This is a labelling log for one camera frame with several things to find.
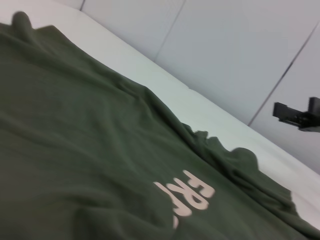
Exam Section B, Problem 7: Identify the dark green FREE t-shirt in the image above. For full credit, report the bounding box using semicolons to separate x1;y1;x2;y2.
0;11;320;240

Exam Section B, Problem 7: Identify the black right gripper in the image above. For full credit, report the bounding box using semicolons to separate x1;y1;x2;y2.
272;96;320;132

